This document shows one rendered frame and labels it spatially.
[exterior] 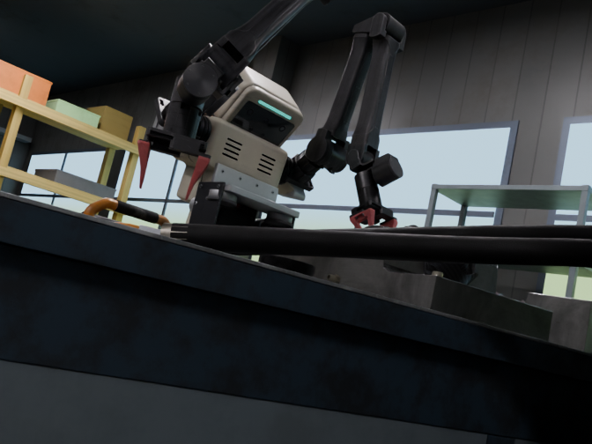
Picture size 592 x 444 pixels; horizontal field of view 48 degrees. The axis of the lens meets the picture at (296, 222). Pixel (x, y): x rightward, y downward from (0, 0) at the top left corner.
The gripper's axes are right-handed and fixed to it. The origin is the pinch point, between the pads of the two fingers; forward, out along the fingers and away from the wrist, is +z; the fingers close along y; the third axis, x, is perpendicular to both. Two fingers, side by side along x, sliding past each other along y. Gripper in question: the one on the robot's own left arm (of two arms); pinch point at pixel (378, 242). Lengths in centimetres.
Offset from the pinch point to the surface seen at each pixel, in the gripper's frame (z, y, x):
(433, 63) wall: -245, 246, 74
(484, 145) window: -160, 244, 55
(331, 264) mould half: 24, -44, -17
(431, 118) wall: -203, 246, 87
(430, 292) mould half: 37, -50, -38
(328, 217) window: -168, 244, 191
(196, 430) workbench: 56, -88, -31
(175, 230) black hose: 35, -88, -30
